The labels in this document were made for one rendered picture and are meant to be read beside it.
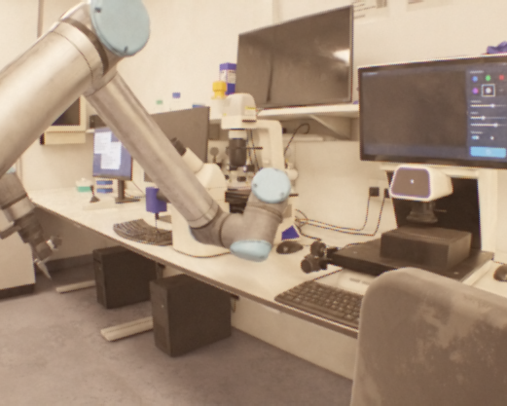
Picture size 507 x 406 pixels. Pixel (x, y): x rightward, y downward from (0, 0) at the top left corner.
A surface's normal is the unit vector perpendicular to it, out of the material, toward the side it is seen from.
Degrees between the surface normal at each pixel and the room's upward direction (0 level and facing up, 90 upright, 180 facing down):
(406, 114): 93
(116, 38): 85
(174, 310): 90
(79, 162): 90
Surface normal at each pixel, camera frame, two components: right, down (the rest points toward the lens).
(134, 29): 0.83, -0.01
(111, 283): 0.68, 0.11
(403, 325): -0.89, 0.07
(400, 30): -0.73, 0.10
